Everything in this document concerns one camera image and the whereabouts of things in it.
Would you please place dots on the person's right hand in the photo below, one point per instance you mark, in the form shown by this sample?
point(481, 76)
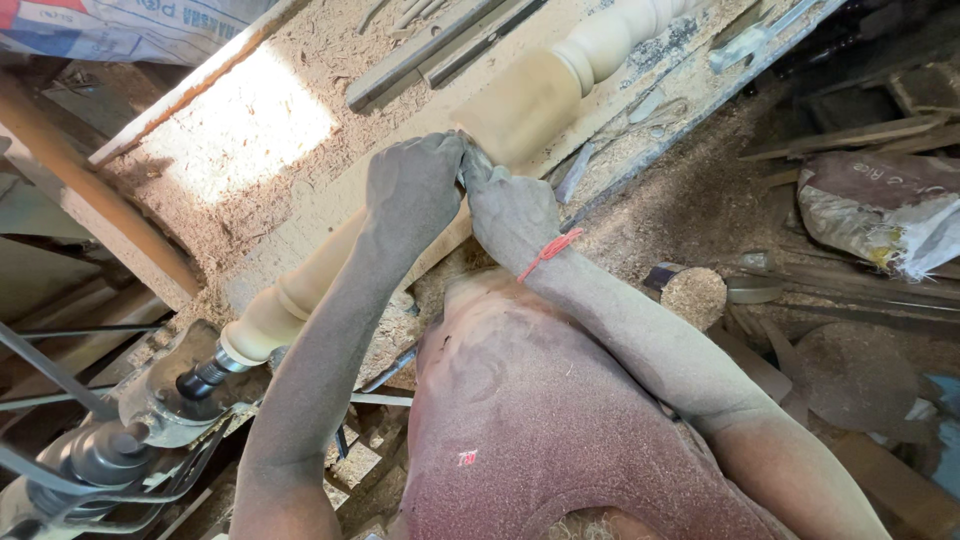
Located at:
point(510, 214)

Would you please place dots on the person's left hand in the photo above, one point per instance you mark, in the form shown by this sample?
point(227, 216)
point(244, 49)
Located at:
point(409, 187)

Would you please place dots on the person's right fingers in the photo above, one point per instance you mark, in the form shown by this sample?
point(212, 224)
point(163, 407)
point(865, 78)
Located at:
point(475, 169)

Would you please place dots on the person's left fingers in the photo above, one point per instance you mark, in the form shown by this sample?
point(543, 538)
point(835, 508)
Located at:
point(452, 154)

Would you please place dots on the turned pale wooden spindle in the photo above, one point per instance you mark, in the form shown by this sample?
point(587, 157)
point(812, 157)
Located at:
point(525, 105)

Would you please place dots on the short flat metal chisel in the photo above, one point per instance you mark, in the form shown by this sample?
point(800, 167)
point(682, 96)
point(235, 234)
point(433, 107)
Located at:
point(574, 174)

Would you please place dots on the long grey metal bars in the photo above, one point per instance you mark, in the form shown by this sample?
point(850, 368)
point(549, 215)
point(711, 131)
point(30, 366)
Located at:
point(435, 52)

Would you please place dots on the red thread wristband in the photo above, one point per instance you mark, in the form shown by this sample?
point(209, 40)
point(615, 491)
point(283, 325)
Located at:
point(551, 249)

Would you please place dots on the small dusty metal tool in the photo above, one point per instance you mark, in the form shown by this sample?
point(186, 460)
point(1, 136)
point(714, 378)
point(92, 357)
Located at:
point(646, 105)

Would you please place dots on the thin metal rod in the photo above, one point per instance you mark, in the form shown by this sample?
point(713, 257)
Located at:
point(390, 367)

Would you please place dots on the tin can with sawdust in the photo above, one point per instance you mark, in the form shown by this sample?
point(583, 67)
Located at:
point(690, 296)

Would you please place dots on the dusty red shirt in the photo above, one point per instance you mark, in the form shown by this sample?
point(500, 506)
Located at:
point(555, 420)

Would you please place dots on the long metal chisel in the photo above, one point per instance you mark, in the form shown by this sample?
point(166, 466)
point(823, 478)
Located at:
point(750, 37)

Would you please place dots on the black lathe drive spindle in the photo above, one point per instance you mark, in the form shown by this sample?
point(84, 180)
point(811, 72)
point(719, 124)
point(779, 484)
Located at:
point(202, 375)

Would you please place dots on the white printed woven sack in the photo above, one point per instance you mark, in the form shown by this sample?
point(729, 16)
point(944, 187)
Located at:
point(127, 30)

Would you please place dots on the thick wooden beam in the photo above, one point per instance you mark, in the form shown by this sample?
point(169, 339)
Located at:
point(90, 195)

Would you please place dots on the grey metal lathe headstock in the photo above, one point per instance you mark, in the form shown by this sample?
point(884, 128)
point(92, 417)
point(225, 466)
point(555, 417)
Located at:
point(161, 390)

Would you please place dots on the heap of wooden planks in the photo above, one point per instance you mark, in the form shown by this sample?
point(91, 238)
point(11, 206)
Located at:
point(855, 131)

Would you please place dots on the dusty torn woven sack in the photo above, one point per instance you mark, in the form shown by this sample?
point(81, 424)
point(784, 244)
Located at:
point(877, 206)

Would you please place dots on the round dusty metal disc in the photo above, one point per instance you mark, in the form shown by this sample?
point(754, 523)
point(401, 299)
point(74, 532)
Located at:
point(855, 382)

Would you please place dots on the black drive belt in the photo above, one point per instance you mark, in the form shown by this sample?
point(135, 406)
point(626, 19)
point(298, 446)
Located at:
point(45, 371)

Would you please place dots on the dusty motor with pulley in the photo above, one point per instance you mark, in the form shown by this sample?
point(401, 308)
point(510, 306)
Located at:
point(82, 472)

